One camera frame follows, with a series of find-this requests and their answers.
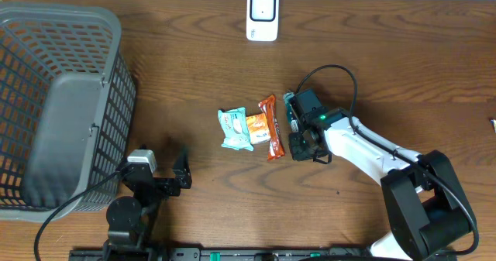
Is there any orange snack bar wrapper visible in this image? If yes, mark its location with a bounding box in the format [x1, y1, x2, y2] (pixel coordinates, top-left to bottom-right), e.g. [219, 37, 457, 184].
[258, 94, 285, 161]

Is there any teal Listerine mouthwash bottle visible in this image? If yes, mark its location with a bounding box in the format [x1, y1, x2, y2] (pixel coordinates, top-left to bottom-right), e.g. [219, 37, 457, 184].
[283, 91, 298, 132]

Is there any small orange snack packet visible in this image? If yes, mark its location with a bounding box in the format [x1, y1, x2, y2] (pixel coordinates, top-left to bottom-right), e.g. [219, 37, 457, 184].
[246, 113, 270, 145]

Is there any mint green wipes pack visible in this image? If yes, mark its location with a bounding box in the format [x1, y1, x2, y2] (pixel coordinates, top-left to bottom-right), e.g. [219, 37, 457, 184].
[218, 107, 254, 151]

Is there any yellow chips bag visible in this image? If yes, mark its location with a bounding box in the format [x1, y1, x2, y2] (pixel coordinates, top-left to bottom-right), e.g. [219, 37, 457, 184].
[490, 118, 496, 132]

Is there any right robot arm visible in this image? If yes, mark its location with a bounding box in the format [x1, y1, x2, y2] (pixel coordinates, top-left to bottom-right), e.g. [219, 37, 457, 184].
[284, 89, 477, 260]

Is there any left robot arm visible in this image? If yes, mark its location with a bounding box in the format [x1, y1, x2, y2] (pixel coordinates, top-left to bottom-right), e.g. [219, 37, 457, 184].
[103, 149, 192, 260]

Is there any white barcode scanner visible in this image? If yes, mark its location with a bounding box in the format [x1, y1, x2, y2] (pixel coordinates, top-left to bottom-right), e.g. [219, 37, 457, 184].
[246, 0, 280, 42]

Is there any grey plastic mesh basket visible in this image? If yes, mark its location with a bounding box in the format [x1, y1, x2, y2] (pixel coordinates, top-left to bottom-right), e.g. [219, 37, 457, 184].
[1, 2, 136, 223]

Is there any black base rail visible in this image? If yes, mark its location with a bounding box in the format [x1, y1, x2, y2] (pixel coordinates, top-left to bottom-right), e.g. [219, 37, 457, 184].
[68, 247, 378, 261]

